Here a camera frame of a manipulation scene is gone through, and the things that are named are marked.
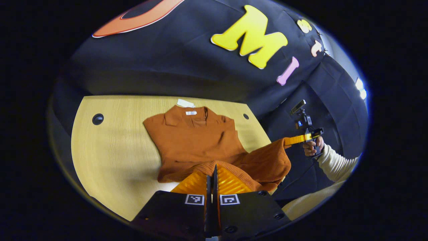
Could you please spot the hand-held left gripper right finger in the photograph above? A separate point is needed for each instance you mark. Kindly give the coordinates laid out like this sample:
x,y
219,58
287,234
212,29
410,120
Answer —
x,y
250,214

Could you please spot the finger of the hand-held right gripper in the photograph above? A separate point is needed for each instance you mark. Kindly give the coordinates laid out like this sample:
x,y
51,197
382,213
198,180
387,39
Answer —
x,y
297,139

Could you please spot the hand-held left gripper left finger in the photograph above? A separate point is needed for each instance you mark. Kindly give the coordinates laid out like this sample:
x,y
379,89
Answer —
x,y
174,214

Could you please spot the orange button-up shirt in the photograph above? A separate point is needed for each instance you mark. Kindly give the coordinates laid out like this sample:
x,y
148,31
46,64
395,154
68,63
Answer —
x,y
194,144

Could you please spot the person's cream sweater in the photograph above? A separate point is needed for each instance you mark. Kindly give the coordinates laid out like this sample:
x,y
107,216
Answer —
x,y
311,202

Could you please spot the bright ceiling light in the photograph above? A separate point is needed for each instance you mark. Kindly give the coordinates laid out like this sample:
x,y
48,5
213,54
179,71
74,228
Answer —
x,y
361,88

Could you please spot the small black cloth clip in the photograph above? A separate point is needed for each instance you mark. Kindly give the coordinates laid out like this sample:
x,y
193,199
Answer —
x,y
326,52
319,33

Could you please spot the black backdrop cloth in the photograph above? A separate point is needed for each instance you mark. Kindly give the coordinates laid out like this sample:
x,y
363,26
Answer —
x,y
167,57

